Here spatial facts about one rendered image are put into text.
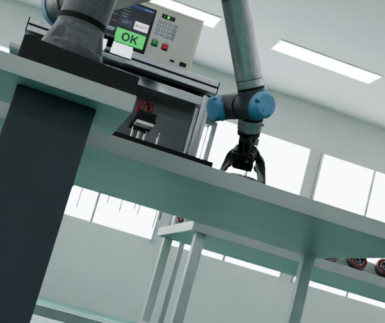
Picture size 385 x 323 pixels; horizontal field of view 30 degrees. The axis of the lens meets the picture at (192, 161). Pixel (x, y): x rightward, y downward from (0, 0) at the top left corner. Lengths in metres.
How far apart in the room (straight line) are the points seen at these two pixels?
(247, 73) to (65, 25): 0.54
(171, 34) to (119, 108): 1.04
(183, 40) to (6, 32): 6.61
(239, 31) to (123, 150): 0.46
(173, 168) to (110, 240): 6.69
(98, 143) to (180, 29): 0.70
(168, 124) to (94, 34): 0.97
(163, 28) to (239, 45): 0.64
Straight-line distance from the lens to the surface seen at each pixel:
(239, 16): 1.96
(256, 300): 9.14
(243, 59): 1.96
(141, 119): 2.37
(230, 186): 2.09
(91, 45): 1.67
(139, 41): 2.52
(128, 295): 8.76
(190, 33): 2.57
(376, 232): 2.25
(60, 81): 1.54
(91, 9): 1.70
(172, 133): 2.60
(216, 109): 2.06
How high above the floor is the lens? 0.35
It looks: 11 degrees up
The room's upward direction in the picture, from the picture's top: 16 degrees clockwise
